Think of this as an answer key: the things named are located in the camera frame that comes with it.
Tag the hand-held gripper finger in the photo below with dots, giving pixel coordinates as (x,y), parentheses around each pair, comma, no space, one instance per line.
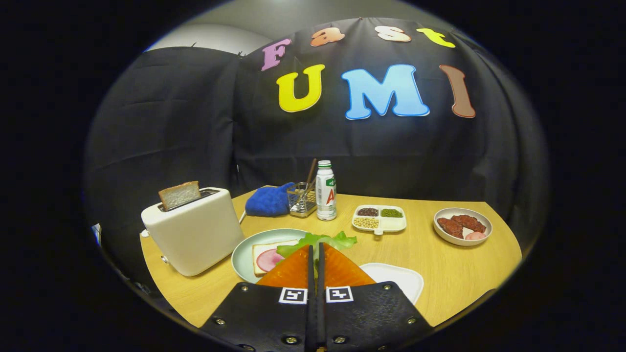
(311,274)
(320,274)

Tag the green lettuce leaf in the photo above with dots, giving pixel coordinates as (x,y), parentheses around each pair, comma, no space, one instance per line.
(327,240)

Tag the toasted bread slice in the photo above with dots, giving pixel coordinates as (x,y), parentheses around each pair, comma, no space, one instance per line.
(178,195)

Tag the pink ham slice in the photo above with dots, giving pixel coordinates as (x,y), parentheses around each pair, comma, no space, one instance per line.
(268,260)

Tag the white bread slice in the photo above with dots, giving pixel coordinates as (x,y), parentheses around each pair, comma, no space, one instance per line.
(274,245)

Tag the pile of yellow beans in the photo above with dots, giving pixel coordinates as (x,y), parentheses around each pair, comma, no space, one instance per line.
(366,222)

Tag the pale green plate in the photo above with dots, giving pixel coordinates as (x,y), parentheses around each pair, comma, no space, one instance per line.
(244,254)

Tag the white square plate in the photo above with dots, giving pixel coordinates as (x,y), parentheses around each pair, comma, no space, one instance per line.
(396,276)

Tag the pile of dark beans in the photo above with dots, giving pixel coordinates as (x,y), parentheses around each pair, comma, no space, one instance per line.
(368,211)

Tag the white bottle green label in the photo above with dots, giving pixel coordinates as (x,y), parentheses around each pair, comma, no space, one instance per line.
(325,195)

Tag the blue oven mitt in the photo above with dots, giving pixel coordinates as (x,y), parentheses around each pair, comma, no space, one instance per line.
(269,201)

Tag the white divided dish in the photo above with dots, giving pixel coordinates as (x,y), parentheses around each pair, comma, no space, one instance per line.
(391,225)

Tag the pile of green beans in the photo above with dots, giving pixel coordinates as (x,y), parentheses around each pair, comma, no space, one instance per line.
(391,212)

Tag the white toaster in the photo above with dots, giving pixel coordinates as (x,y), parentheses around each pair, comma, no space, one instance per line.
(195,234)

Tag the red-brown meat piece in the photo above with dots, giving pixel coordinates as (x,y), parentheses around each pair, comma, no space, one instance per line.
(451,227)
(472,222)

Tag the white round meat plate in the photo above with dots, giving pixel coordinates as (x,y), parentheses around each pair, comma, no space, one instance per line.
(459,211)

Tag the pale pink round slice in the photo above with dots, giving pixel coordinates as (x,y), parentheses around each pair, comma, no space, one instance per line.
(475,235)

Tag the black backdrop cloth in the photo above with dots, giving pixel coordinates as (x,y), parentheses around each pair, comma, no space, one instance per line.
(195,122)

